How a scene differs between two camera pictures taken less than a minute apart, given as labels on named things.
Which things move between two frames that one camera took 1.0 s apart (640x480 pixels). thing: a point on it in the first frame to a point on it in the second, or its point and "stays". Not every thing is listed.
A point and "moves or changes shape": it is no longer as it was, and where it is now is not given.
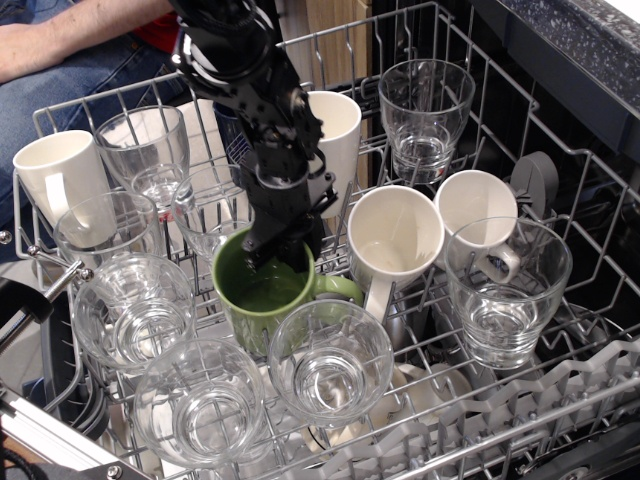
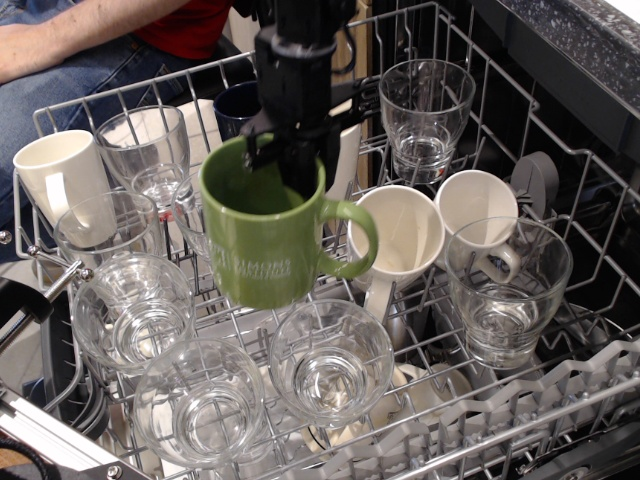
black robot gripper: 284,215 to 301,114
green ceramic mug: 250,299 moves or changes shape
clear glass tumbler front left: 200,403 stays
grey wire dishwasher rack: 365,254 stays
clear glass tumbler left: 134,303 stays
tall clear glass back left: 132,138 stays
